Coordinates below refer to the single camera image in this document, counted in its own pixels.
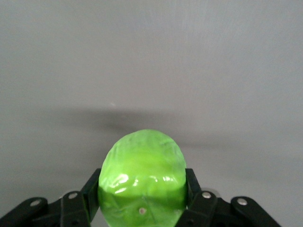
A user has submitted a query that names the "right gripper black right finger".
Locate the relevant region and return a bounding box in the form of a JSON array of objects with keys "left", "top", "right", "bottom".
[{"left": 179, "top": 167, "right": 283, "bottom": 227}]

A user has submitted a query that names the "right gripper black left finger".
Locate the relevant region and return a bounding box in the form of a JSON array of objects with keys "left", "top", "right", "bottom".
[{"left": 0, "top": 167, "right": 102, "bottom": 227}]

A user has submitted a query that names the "green apple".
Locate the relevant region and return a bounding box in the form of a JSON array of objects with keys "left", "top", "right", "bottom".
[{"left": 97, "top": 128, "right": 187, "bottom": 227}]

